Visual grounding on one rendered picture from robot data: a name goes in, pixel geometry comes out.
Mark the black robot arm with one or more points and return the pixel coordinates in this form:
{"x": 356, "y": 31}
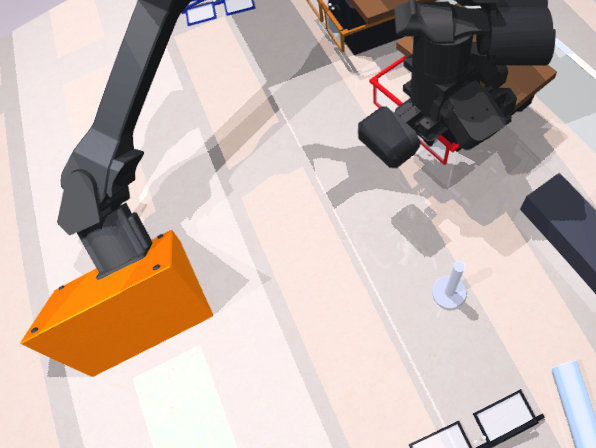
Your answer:
{"x": 96, "y": 177}

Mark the red glasses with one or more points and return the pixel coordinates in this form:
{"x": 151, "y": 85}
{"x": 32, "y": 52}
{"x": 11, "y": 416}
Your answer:
{"x": 382, "y": 97}

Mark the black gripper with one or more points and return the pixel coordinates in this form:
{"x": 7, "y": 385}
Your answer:
{"x": 393, "y": 136}

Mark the black glasses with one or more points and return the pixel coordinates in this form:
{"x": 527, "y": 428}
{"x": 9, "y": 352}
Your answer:
{"x": 500, "y": 421}

